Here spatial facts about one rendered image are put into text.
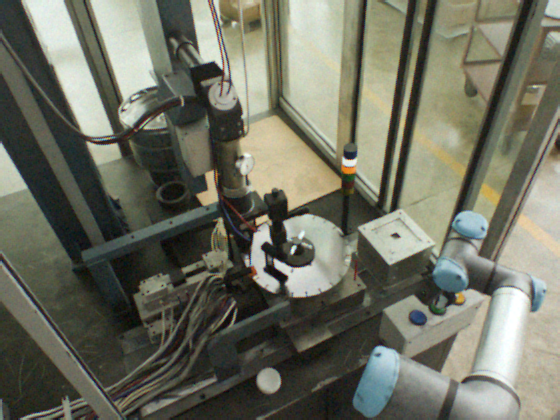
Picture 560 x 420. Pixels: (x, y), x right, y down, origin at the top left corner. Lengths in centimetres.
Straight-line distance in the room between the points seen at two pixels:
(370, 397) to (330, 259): 69
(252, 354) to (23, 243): 102
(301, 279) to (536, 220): 198
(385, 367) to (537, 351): 180
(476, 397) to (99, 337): 118
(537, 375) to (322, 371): 128
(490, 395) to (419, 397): 11
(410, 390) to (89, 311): 119
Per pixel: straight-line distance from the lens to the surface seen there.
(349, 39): 170
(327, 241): 150
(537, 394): 249
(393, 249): 157
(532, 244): 299
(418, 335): 142
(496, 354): 95
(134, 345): 160
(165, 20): 125
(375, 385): 83
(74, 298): 180
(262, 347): 152
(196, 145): 110
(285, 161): 208
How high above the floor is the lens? 210
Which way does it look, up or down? 46 degrees down
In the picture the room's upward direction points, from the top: 4 degrees counter-clockwise
